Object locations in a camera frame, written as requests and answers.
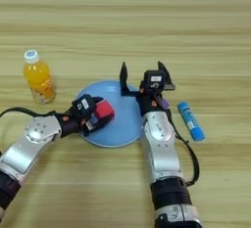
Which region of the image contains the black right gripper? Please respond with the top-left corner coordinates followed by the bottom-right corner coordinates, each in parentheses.
top-left (119, 61), bottom-right (176, 116)

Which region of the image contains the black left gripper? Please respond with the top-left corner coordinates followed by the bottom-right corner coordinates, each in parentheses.
top-left (59, 96), bottom-right (115, 138)

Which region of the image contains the red cube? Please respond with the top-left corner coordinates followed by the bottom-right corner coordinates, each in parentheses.
top-left (94, 100), bottom-right (116, 120)

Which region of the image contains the orange juice bottle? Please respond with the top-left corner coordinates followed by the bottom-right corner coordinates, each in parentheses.
top-left (23, 49), bottom-right (56, 106)

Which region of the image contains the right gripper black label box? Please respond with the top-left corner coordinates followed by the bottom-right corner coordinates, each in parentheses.
top-left (142, 69), bottom-right (169, 93)

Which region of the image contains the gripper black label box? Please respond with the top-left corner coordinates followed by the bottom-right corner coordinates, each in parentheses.
top-left (72, 93), bottom-right (96, 114)
top-left (142, 69), bottom-right (169, 93)

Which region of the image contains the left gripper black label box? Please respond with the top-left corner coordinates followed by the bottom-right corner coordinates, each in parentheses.
top-left (72, 93), bottom-right (96, 114)

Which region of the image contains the blue round plate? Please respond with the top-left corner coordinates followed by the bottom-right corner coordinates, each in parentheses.
top-left (74, 79), bottom-right (145, 149)

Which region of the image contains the blue glue stick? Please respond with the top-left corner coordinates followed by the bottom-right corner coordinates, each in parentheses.
top-left (176, 101), bottom-right (207, 143)

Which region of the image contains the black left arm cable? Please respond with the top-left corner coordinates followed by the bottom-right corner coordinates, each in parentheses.
top-left (0, 107), bottom-right (59, 119)

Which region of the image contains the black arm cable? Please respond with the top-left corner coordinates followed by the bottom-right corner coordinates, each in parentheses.
top-left (0, 107), bottom-right (59, 119)
top-left (167, 109), bottom-right (201, 188)

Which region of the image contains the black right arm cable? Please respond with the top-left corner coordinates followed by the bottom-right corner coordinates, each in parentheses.
top-left (167, 109), bottom-right (201, 188)

